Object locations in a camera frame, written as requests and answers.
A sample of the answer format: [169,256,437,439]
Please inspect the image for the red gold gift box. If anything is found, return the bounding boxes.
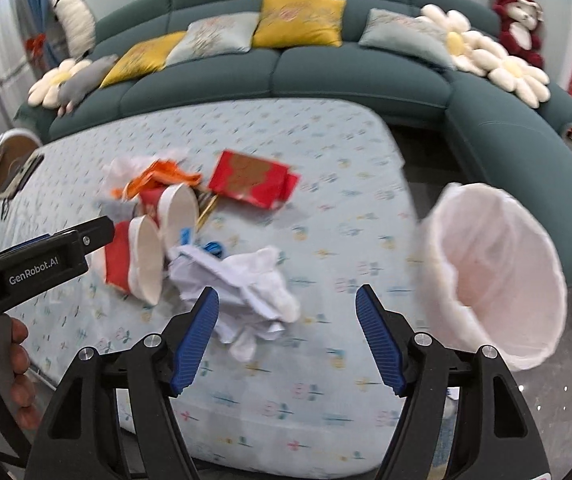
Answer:
[208,150,300,210]

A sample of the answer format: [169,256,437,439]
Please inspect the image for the white flower pillow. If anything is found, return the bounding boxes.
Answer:
[418,3,508,77]
[470,36,551,110]

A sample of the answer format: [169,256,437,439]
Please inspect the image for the yellow embroidered cushion centre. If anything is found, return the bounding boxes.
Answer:
[252,0,347,49]

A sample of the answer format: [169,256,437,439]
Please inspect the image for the teal sectional sofa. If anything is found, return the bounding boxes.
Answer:
[16,0,572,285]

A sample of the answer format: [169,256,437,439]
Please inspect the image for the yellow embroidered cushion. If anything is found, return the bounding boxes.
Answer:
[100,30,187,89]
[252,0,347,49]

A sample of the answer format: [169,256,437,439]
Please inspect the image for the red white paper cup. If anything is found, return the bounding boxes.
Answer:
[138,183,199,260]
[90,216,164,306]

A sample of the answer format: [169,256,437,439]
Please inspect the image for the white lined trash bin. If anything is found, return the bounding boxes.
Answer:
[414,183,568,372]

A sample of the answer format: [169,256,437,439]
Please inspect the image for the white flower pillow inner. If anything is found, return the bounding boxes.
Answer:
[418,3,508,77]

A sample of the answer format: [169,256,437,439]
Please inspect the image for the person's left hand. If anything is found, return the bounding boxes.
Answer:
[2,315,40,430]

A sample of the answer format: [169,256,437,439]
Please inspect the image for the white flower pillow outer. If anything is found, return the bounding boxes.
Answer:
[470,36,551,110]

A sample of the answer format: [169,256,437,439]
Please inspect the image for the light blue cushion left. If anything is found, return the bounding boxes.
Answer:
[165,12,260,66]

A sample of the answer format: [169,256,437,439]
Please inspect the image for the yellow embroidered cushion left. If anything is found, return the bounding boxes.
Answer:
[100,30,187,89]

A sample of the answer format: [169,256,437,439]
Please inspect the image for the white panda plush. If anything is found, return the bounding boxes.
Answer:
[49,0,96,58]

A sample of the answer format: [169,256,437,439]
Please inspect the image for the light blue cushion right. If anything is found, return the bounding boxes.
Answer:
[359,8,455,70]

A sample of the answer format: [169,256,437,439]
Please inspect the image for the blue wrapper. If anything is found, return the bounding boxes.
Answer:
[179,228,224,260]

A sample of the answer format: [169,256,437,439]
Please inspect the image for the grey plush toy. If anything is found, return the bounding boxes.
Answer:
[58,54,118,117]

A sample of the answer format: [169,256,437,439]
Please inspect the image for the white cloth towel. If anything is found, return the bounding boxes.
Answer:
[169,245,301,363]

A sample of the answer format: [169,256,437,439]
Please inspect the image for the orange torn wrapper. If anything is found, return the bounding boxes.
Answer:
[110,159,202,200]

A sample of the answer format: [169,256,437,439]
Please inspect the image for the red white teddy bear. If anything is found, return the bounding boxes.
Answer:
[492,0,544,70]

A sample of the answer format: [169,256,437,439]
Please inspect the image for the light blue cushion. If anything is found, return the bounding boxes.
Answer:
[165,12,260,66]
[359,8,455,70]

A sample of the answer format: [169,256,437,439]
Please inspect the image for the white flower pillow left end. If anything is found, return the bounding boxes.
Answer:
[28,58,92,110]

